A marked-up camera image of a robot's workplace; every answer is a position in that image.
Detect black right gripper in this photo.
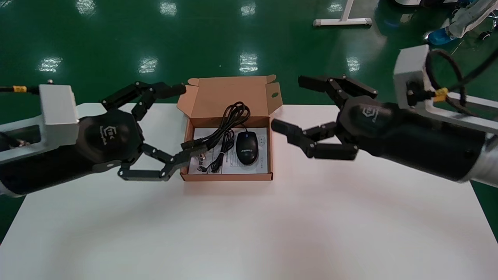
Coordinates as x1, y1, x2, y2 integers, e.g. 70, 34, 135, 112
271, 75, 405, 161

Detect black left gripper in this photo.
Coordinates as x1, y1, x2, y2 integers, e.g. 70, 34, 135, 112
76, 82, 203, 182

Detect thick black power cable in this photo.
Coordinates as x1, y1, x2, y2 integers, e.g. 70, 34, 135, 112
181, 102, 251, 156

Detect black wired computer mouse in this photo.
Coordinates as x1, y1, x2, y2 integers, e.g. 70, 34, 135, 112
196, 130, 259, 173

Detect open brown cardboard box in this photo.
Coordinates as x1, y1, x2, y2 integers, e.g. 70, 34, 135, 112
177, 75, 283, 182

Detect white printed paper sheet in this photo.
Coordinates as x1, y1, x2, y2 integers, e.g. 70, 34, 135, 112
189, 127, 269, 174

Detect blue shoe cover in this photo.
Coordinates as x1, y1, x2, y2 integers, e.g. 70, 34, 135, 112
427, 27, 452, 46

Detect person leg beige trousers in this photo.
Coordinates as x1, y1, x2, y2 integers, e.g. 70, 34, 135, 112
447, 0, 498, 39

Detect white desk leg frame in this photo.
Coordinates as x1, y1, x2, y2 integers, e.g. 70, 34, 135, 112
313, 0, 373, 27

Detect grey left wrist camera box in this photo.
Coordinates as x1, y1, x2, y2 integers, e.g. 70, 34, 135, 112
38, 84, 79, 146

